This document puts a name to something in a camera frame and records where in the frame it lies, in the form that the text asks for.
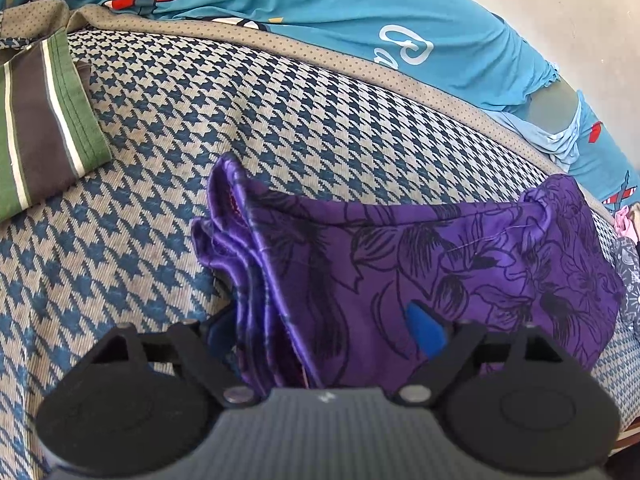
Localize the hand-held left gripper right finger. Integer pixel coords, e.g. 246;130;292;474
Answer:
397;300;561;406

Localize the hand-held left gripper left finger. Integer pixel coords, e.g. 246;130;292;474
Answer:
97;310;257;406

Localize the purple floral top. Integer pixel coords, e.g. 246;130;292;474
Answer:
192;152;626;391

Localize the grey patterned cloth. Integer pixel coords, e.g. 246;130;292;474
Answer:
612;240;640;322

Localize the light blue cloth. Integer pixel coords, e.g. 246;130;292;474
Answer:
492;105;587;172

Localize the pink cloth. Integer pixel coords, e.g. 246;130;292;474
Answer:
612;205;640;244

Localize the blue beige houndstooth blanket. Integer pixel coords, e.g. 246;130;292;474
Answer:
0;30;640;441

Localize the blue pillow with red print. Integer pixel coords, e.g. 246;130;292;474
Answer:
570;90;640;207

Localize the grey green headboard panel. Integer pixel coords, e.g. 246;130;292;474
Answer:
530;77;581;129

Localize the brown green striped folded garment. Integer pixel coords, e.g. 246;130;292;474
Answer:
0;27;113;222

